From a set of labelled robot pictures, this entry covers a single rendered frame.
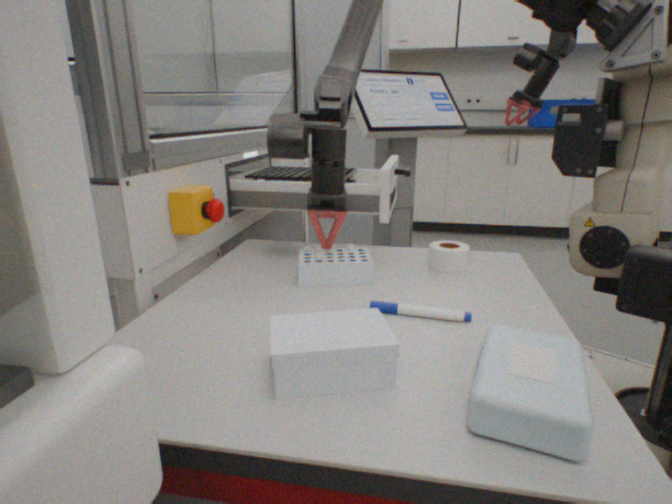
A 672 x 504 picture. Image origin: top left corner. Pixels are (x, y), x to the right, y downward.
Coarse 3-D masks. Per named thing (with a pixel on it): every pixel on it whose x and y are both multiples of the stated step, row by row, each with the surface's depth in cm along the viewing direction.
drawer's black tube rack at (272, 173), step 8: (264, 168) 108; (272, 168) 109; (280, 168) 109; (288, 168) 109; (296, 168) 109; (304, 168) 109; (248, 176) 96; (256, 176) 96; (264, 176) 96; (272, 176) 95; (280, 176) 96; (288, 176) 96; (296, 176) 95; (304, 176) 95
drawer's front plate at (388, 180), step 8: (392, 160) 99; (384, 168) 86; (392, 168) 92; (384, 176) 85; (392, 176) 93; (384, 184) 86; (392, 184) 95; (384, 192) 86; (384, 200) 87; (384, 208) 87; (392, 208) 100; (384, 216) 88
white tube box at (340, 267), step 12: (300, 252) 77; (312, 252) 77; (324, 252) 77; (336, 252) 77; (348, 252) 77; (360, 252) 78; (300, 264) 71; (312, 264) 71; (324, 264) 72; (336, 264) 72; (348, 264) 72; (360, 264) 72; (372, 264) 72; (300, 276) 72; (312, 276) 72; (324, 276) 72; (336, 276) 72; (348, 276) 73; (360, 276) 73; (372, 276) 73
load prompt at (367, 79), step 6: (366, 78) 180; (372, 78) 181; (378, 78) 183; (384, 78) 184; (390, 78) 186; (396, 78) 187; (402, 78) 189; (408, 78) 191; (414, 78) 192; (372, 84) 180; (378, 84) 181; (384, 84) 183; (390, 84) 184; (396, 84) 186; (402, 84) 187; (408, 84) 189; (414, 84) 190; (420, 84) 192
